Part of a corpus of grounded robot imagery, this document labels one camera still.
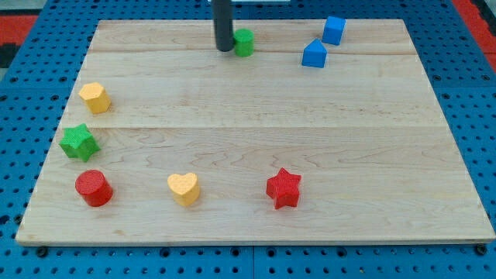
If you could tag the blue cube block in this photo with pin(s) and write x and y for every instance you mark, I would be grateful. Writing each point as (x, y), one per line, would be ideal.
(333, 30)

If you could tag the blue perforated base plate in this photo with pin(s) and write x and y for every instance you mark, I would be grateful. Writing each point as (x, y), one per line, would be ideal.
(40, 78)

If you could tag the green star block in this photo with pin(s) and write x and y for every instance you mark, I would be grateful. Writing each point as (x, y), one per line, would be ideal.
(78, 142)

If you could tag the yellow hexagon block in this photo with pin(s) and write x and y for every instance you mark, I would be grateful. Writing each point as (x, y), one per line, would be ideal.
(95, 97)

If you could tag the green cylinder block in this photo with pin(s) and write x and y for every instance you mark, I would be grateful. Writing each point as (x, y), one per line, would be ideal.
(244, 42)

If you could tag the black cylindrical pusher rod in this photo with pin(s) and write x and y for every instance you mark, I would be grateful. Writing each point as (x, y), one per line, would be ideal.
(222, 16)

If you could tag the light wooden board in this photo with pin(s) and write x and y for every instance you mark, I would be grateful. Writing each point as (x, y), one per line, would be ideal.
(378, 163)

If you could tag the yellow heart block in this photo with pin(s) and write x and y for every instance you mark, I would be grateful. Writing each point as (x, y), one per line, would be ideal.
(184, 187)

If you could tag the red star block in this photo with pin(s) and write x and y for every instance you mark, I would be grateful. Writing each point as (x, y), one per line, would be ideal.
(283, 188)

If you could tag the blue pentagon house block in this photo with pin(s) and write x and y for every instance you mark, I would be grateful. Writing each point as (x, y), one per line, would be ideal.
(314, 55)

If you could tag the red cylinder block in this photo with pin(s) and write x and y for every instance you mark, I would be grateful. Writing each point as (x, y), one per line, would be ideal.
(93, 187)

